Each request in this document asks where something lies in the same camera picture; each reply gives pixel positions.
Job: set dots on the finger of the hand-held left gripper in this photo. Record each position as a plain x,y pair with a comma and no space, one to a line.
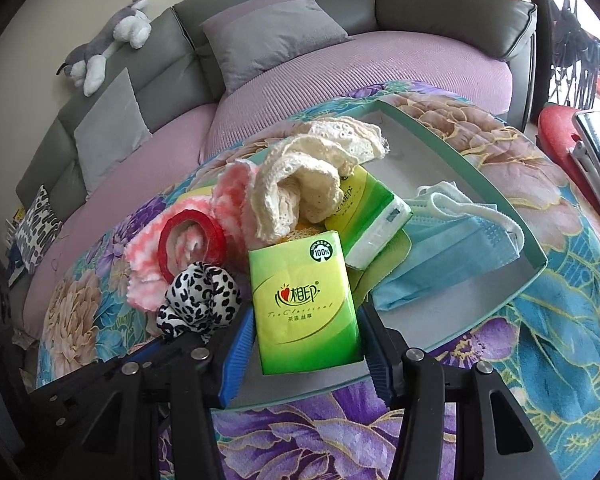
80,390

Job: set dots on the teal tray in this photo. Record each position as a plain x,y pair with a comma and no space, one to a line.
470,170

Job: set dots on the red plastic chair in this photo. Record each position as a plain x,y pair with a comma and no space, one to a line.
555,130

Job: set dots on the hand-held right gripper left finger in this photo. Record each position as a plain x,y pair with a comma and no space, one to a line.
235,357

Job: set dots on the dark folding rack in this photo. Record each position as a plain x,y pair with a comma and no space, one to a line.
575,45

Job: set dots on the grey sofa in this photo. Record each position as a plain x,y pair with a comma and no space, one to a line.
190,50

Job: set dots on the floral blanket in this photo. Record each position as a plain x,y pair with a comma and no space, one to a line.
555,360

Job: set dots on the plain grey cushion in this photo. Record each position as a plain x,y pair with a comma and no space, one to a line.
112,135

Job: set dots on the grey and pink cushion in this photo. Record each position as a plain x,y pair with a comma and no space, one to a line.
270,35

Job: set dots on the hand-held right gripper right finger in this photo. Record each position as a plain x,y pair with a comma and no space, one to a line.
380,360

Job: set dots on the green tissue pack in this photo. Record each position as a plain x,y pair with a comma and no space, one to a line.
375,225
305,310

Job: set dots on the pink sofa seat cover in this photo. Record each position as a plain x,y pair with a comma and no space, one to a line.
380,60
130,170

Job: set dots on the blue face mask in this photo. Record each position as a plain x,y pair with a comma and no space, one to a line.
450,250

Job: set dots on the grey and white plush toy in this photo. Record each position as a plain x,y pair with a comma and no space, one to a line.
130,27

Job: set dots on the black and white patterned cushion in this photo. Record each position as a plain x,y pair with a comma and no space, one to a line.
37,232

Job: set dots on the black and white spotted scrunchie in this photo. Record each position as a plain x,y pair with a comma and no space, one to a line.
200,290

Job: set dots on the red tape roll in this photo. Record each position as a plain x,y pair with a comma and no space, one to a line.
166,247

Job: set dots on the pink and white towel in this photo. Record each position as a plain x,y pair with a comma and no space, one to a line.
230,190

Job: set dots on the black shiny object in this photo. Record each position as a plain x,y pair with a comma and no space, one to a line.
597,160

